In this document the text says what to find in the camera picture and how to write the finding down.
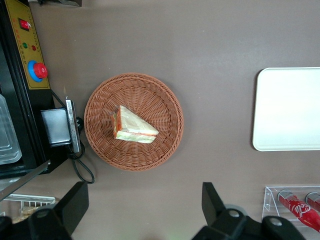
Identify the black machine power cable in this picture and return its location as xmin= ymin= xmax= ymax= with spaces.
xmin=51 ymin=89 xmax=96 ymax=185

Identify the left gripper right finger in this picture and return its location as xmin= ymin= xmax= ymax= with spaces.
xmin=201 ymin=181 xmax=228 ymax=228

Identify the black sealing machine yellow panel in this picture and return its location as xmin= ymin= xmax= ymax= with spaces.
xmin=0 ymin=0 xmax=83 ymax=181

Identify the round brown wicker basket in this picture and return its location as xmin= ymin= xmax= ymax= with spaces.
xmin=83 ymin=72 xmax=185 ymax=172

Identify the metal machine lever bar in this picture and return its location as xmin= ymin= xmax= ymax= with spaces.
xmin=0 ymin=160 xmax=51 ymax=201

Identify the triangle sandwich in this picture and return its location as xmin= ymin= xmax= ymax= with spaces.
xmin=110 ymin=104 xmax=160 ymax=144

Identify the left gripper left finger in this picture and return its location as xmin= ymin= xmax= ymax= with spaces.
xmin=53 ymin=181 xmax=90 ymax=237

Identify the red cola bottle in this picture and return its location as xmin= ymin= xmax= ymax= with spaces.
xmin=305 ymin=191 xmax=320 ymax=213
xmin=276 ymin=189 xmax=320 ymax=232

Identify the cream plastic tray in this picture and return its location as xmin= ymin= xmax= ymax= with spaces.
xmin=252 ymin=66 xmax=320 ymax=152

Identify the clear acrylic bottle rack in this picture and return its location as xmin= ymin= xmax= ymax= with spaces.
xmin=261 ymin=185 xmax=320 ymax=228

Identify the white wire basket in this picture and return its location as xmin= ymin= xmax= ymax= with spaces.
xmin=0 ymin=193 xmax=57 ymax=226

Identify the bagged cracker snack pack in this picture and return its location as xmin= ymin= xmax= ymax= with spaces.
xmin=11 ymin=205 xmax=47 ymax=224

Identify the clear plastic container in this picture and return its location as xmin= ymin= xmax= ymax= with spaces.
xmin=0 ymin=93 xmax=22 ymax=166

